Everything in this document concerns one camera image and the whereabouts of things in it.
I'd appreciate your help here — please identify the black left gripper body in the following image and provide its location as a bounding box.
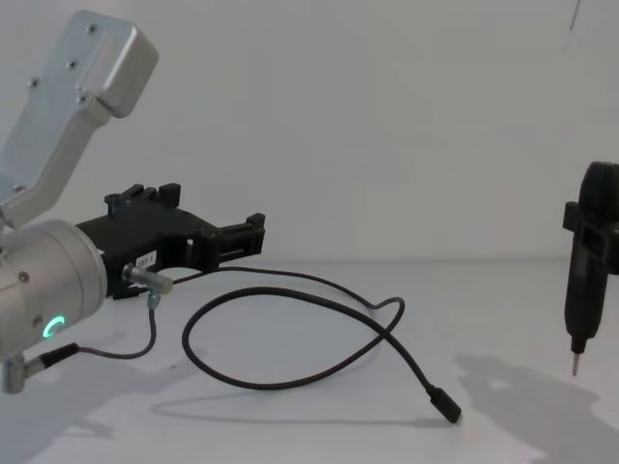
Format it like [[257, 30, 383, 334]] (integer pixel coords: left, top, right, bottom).
[[75, 204, 208, 302]]

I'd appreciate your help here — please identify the white table cloth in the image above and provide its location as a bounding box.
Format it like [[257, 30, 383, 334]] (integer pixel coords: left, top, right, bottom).
[[0, 258, 619, 464]]

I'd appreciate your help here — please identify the long black cable with plug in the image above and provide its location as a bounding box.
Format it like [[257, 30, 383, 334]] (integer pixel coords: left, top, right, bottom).
[[166, 268, 463, 427]]

